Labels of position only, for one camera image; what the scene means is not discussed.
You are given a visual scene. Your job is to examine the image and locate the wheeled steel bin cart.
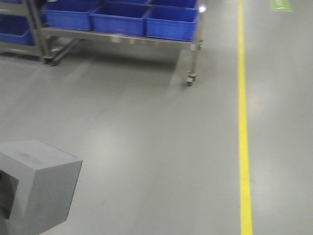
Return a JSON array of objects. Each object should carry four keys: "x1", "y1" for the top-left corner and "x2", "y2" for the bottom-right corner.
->
[{"x1": 38, "y1": 0, "x2": 206, "y2": 86}]

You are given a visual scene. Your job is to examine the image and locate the blue bin far left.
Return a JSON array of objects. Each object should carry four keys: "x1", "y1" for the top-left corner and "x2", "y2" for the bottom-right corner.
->
[{"x1": 0, "y1": 0, "x2": 35, "y2": 46}]

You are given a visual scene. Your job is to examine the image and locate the blue bin cart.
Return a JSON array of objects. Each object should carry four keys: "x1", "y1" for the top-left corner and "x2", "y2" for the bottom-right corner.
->
[
  {"x1": 44, "y1": 0, "x2": 99, "y2": 31},
  {"x1": 90, "y1": 1, "x2": 151, "y2": 37},
  {"x1": 146, "y1": 6, "x2": 199, "y2": 42}
]

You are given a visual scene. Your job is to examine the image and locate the blue bin cart middle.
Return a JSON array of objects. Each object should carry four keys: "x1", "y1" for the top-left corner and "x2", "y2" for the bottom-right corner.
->
[{"x1": 90, "y1": 1, "x2": 151, "y2": 37}]

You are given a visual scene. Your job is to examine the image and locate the blue bin cart right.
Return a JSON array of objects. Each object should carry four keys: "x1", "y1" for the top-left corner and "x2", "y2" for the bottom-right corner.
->
[{"x1": 146, "y1": 6, "x2": 199, "y2": 42}]

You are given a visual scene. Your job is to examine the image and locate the blue bin cart left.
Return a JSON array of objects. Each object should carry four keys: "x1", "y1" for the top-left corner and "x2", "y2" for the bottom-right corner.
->
[{"x1": 44, "y1": 0, "x2": 99, "y2": 31}]

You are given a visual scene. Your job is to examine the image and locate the gray square hollow base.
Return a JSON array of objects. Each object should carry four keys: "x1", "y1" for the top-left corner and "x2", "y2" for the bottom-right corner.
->
[{"x1": 0, "y1": 140, "x2": 83, "y2": 235}]

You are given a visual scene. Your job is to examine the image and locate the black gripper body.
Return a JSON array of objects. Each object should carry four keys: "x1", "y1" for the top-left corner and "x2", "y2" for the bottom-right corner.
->
[{"x1": 0, "y1": 171, "x2": 19, "y2": 219}]

